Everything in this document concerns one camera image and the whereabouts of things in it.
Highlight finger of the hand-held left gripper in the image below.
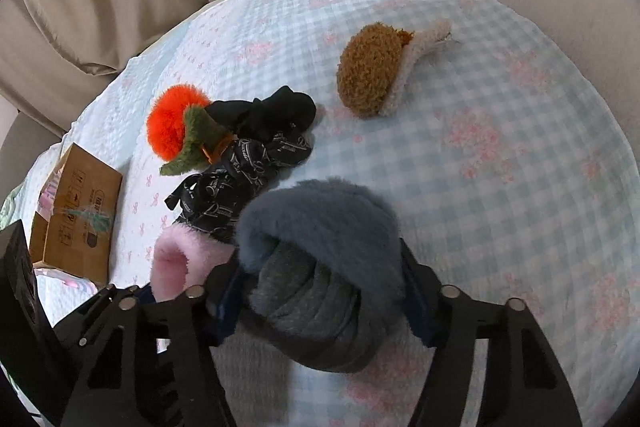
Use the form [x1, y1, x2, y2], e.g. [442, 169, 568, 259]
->
[53, 284, 155, 354]

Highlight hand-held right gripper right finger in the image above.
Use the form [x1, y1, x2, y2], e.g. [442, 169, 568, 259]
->
[399, 238, 584, 427]

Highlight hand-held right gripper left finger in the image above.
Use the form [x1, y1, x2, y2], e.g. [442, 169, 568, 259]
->
[59, 256, 252, 427]

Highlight pink fuzzy sock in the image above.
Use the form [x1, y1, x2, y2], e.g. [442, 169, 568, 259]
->
[151, 224, 234, 304]

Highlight grey fuzzy sock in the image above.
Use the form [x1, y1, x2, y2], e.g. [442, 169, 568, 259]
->
[234, 177, 407, 376]

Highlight pink striped cloth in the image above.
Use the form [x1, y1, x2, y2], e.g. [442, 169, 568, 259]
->
[37, 174, 67, 214]

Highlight cardboard box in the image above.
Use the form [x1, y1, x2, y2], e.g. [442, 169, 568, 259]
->
[28, 143, 124, 284]

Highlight black printed sock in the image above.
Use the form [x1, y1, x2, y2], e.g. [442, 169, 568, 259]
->
[166, 131, 314, 244]

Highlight light blue checked blanket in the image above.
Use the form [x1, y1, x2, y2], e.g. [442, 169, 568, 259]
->
[0, 0, 640, 427]

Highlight orange and green plush toy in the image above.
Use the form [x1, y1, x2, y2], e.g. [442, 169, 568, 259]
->
[146, 85, 237, 178]

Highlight plain black sock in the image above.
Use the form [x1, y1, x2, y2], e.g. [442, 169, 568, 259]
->
[205, 85, 318, 144]

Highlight brown and cream fuzzy sock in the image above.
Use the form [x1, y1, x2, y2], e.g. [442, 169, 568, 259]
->
[336, 19, 460, 120]

